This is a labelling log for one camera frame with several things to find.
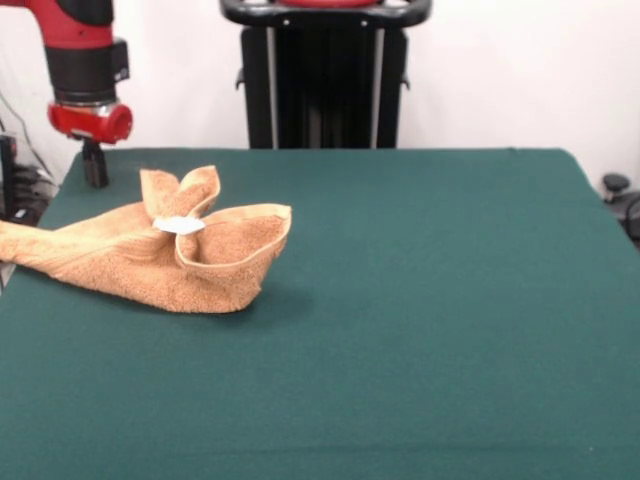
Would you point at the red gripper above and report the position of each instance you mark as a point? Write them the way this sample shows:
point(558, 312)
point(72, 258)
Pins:
point(90, 122)

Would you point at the orange terry towel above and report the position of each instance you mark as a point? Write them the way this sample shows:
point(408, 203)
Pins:
point(150, 265)

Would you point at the red robot base disc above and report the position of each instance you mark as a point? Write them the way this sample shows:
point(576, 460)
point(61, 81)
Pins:
point(325, 2)

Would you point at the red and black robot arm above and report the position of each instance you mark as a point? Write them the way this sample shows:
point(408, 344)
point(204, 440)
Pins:
point(80, 45)

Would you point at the black electrical box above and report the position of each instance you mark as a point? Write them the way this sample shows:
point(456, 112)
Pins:
point(7, 170)

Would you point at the dark green table cloth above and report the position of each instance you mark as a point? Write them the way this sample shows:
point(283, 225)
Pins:
point(400, 325)

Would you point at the black office chair base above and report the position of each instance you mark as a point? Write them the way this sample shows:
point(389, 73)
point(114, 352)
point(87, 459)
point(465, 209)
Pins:
point(616, 182)

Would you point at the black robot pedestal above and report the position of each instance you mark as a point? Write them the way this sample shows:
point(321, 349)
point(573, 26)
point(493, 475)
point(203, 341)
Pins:
point(325, 75)

